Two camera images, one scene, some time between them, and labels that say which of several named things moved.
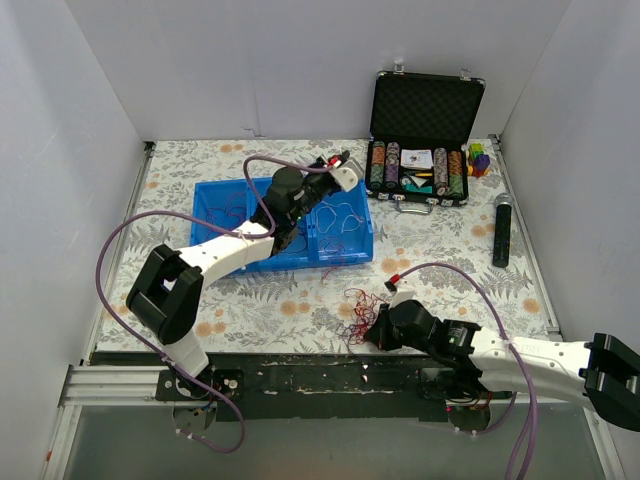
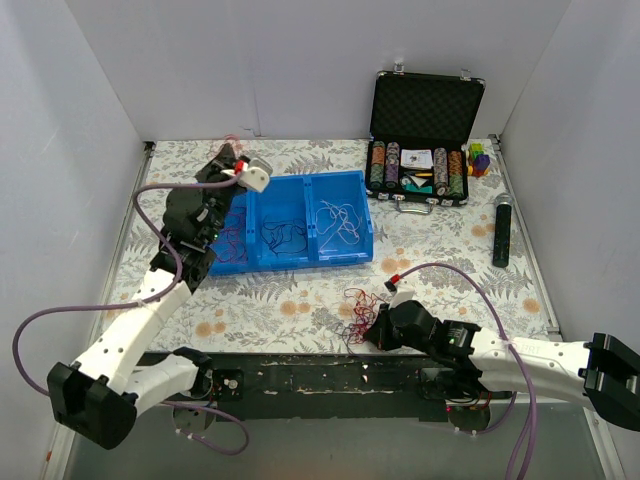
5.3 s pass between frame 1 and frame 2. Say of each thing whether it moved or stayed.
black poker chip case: stayed
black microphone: stayed
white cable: moved
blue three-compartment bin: stayed
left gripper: moved
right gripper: stayed
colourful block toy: stayed
